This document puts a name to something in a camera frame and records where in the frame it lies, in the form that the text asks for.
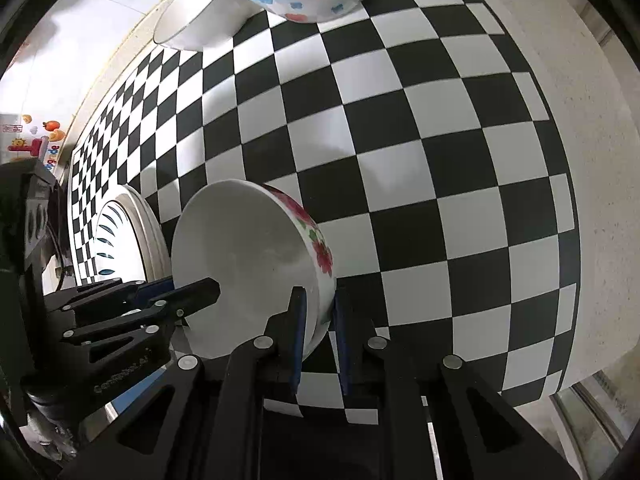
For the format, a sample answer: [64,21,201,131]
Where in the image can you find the black white checkered mat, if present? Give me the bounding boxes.
[70,0,580,406]

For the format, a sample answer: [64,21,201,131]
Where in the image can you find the white plate with grey flower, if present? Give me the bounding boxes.
[119,185,171,282]

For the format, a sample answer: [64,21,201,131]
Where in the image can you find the colourful fruit wall stickers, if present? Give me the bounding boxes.
[1,114,66,171]

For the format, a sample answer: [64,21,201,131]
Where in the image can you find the glass sliding door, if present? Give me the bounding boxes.
[550,348,640,480]

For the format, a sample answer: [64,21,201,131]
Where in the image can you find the white gloved left hand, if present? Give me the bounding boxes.
[21,410,77,466]

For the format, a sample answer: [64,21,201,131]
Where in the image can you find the white plate blue leaf stripes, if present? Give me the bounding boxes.
[92,200,146,282]

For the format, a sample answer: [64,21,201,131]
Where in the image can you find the white bowl red floral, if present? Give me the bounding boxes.
[171,179,336,359]

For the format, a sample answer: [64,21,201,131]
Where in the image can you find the plain white bowl dark rim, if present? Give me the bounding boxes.
[153,0,259,51]

